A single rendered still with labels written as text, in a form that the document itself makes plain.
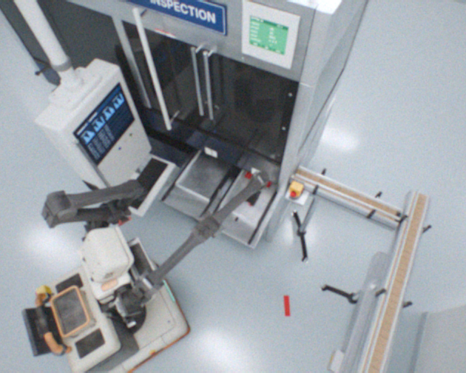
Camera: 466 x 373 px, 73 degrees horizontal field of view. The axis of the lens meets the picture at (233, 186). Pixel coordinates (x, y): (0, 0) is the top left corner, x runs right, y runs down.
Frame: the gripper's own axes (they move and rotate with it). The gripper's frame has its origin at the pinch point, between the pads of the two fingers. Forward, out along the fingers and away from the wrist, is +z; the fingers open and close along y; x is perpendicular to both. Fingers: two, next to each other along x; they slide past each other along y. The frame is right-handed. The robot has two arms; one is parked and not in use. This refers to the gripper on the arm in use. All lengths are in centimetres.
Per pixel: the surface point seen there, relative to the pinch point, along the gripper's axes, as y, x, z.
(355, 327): -10, -85, 56
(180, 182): 6, 53, 19
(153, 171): 8, 77, 24
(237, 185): 21.7, 18.0, 15.9
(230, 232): -8.7, 6.6, 22.2
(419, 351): 16, -142, 97
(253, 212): 9.0, 0.0, 18.5
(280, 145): 19.4, -3.7, -32.9
